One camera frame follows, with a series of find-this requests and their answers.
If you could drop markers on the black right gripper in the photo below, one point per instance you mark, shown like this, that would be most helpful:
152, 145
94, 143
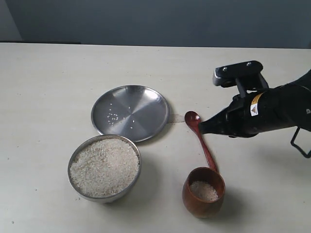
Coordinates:
273, 109

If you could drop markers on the dark red wooden spoon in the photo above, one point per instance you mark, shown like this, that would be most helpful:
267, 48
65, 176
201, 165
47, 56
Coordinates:
192, 119

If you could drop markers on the brown wooden cup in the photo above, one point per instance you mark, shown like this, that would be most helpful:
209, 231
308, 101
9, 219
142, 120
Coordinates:
203, 192

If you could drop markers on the steel bowl of rice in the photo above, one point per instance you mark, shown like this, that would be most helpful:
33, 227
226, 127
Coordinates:
104, 168

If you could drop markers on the round steel plate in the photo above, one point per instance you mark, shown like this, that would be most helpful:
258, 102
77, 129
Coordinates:
132, 111

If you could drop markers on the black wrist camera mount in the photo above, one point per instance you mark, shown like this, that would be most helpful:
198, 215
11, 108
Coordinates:
246, 76

